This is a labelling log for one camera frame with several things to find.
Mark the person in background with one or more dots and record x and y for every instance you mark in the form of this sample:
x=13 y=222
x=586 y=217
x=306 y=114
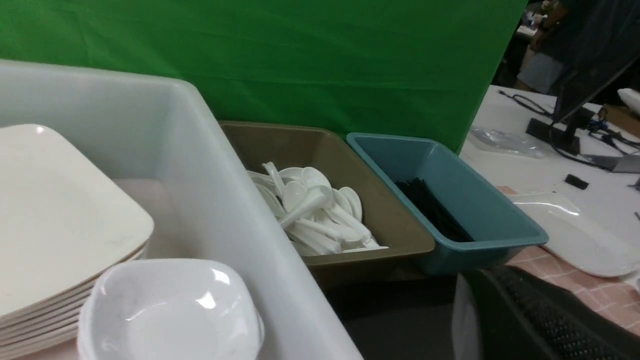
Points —
x=552 y=45

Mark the stack of white square plates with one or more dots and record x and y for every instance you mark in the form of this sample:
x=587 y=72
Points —
x=40 y=325

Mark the bundle of black chopsticks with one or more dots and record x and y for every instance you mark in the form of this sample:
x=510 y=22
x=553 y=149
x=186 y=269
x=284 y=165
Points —
x=418 y=192

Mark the large white plastic tub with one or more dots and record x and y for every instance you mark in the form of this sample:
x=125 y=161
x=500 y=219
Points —
x=135 y=126

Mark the small white sauce bowl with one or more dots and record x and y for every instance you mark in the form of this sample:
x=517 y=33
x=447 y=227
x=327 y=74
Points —
x=129 y=287

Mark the stack of small white bowls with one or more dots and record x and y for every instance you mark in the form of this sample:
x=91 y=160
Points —
x=173 y=332

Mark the black computer monitor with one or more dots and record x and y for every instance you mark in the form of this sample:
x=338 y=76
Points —
x=608 y=45

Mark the olive brown plastic bin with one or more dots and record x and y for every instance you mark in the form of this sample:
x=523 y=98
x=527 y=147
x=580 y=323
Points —
x=401 y=235

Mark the green backdrop cloth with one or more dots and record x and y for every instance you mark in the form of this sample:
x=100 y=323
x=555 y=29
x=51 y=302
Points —
x=417 y=68

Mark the teal blue plastic bin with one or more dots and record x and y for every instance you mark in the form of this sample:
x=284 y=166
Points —
x=497 y=229

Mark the white square rice plate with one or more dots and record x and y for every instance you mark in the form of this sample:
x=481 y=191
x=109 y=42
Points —
x=62 y=220

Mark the pile of white soup spoons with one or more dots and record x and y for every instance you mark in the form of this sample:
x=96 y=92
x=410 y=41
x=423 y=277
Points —
x=333 y=230

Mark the white soup spoon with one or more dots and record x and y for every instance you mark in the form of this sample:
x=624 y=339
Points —
x=299 y=201

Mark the white plate at right edge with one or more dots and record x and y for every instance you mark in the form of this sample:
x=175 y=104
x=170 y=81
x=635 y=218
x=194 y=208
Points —
x=576 y=238

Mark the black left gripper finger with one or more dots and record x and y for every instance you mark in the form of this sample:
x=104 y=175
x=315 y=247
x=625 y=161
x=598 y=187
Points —
x=505 y=313

